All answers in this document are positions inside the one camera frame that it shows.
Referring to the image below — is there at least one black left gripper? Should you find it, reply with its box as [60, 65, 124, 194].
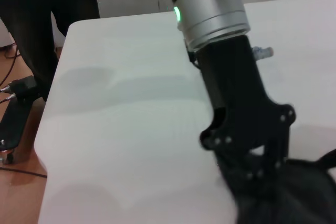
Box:
[188, 35, 298, 183]

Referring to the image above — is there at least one dark blue rag with loop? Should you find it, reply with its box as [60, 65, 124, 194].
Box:
[217, 149, 336, 224]

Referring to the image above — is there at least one person in black trousers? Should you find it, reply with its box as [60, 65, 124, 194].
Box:
[0, 0, 102, 103]

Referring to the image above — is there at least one grey cable plug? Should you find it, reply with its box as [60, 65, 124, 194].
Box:
[251, 46, 275, 60]

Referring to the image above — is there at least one thin black floor cable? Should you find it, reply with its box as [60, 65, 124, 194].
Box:
[0, 42, 22, 83]
[0, 165, 49, 178]

